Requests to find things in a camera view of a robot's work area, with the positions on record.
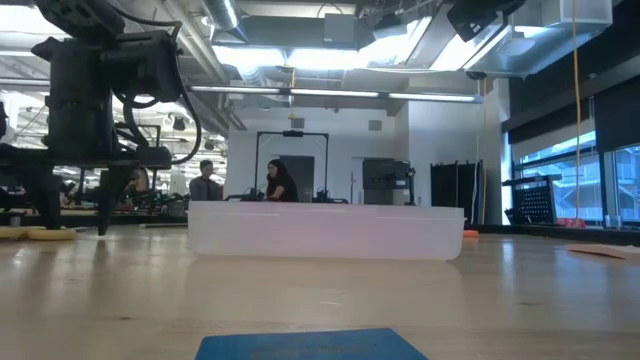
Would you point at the person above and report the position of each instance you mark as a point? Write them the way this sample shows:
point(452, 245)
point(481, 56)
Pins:
point(281, 187)
point(204, 187)

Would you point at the grey ceiling junction box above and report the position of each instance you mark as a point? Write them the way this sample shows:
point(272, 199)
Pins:
point(340, 30)

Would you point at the black dome camera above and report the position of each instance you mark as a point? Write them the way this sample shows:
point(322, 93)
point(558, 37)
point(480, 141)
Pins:
point(476, 75)

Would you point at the clear plastic cup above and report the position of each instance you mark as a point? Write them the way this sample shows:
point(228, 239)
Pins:
point(613, 222)

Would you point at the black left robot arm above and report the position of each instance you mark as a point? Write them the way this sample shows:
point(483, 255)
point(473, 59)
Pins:
point(80, 17)

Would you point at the blue pencil case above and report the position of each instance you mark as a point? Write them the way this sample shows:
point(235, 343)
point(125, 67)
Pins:
point(310, 347)

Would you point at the short silver duct elbow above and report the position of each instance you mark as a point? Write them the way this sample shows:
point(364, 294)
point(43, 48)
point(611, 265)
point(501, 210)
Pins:
point(222, 15)

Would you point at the grey wall speaker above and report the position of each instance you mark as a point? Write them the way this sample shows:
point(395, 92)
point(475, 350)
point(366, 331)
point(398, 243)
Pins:
point(298, 123)
point(375, 125)

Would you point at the pale pink sticky note pad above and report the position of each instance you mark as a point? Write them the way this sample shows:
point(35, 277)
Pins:
point(607, 251)

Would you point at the dark background table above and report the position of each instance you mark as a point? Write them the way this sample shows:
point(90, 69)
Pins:
point(150, 219)

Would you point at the small red object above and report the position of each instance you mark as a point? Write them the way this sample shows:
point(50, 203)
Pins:
point(570, 223)

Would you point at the orange marker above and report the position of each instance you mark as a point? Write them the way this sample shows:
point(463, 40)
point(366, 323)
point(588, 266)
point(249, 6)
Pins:
point(470, 233)

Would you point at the black aluminium table frame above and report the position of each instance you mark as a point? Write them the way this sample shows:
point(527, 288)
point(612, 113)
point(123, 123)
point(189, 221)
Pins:
point(550, 235)

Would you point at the long ceiling light strip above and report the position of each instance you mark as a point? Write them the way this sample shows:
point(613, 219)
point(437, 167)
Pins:
point(330, 93)

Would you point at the clear plastic container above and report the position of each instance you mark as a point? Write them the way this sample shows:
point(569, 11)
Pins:
point(325, 235)

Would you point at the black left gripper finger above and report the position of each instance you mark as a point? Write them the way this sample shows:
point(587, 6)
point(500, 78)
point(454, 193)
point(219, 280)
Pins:
point(111, 192)
point(49, 195)

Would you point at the black partition panel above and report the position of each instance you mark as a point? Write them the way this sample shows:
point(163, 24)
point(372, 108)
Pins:
point(450, 192)

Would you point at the black pegboard cart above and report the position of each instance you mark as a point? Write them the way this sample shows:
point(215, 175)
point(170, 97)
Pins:
point(535, 202)

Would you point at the yellow green crayon box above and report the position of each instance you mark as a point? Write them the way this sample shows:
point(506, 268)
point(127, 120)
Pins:
point(50, 234)

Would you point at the black monitor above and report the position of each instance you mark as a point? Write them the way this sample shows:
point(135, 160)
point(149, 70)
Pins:
point(385, 172)

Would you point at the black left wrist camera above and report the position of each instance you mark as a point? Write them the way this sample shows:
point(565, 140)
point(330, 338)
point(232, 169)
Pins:
point(145, 65)

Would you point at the black pendant lamp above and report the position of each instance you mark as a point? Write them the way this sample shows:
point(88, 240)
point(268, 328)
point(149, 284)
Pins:
point(179, 124)

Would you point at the grey door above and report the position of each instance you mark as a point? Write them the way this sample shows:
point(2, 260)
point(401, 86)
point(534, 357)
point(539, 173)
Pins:
point(306, 175)

